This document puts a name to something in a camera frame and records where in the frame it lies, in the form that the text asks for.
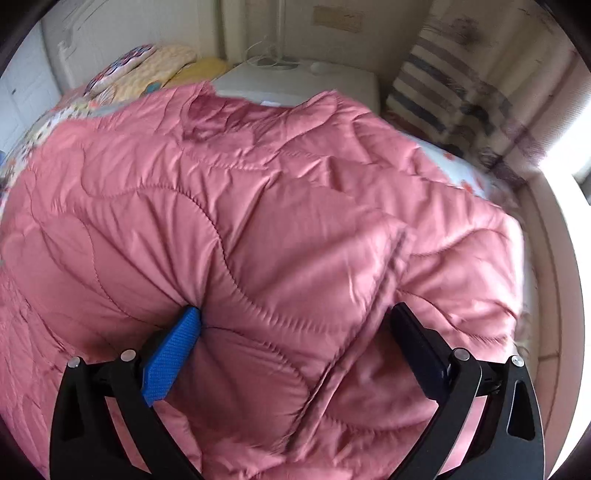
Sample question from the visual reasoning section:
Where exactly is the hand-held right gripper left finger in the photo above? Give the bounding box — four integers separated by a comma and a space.
48, 305, 204, 480

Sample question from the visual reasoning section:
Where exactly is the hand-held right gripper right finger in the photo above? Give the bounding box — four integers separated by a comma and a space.
390, 302, 546, 480

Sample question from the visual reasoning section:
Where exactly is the pink quilted comforter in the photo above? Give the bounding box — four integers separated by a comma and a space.
0, 80, 527, 480

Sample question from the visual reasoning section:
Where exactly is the floral bed blanket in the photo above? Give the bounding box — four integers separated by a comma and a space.
0, 85, 509, 206

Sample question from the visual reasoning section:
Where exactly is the striped curtain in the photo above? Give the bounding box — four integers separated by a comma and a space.
385, 0, 591, 185

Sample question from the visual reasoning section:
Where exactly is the yellow pillow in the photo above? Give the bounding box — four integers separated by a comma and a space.
171, 58, 232, 88

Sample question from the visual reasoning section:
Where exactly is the cream pillow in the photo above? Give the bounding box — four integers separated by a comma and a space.
115, 44, 199, 100

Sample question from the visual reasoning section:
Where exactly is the patterned pillow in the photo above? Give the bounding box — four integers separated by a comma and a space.
83, 44, 160, 97

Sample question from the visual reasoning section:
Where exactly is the white nightstand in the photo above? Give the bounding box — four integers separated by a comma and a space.
212, 62, 382, 116

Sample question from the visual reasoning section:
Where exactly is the white wardrobe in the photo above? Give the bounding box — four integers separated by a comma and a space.
0, 32, 51, 153

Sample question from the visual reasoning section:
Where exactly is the white bed headboard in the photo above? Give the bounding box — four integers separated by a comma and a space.
41, 0, 222, 88

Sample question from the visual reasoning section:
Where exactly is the white lamp pole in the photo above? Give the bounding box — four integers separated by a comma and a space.
252, 0, 303, 71

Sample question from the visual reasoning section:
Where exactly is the white cable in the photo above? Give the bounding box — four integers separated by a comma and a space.
245, 39, 282, 65

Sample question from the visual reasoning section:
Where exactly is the wall socket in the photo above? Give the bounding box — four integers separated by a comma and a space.
314, 7, 363, 33

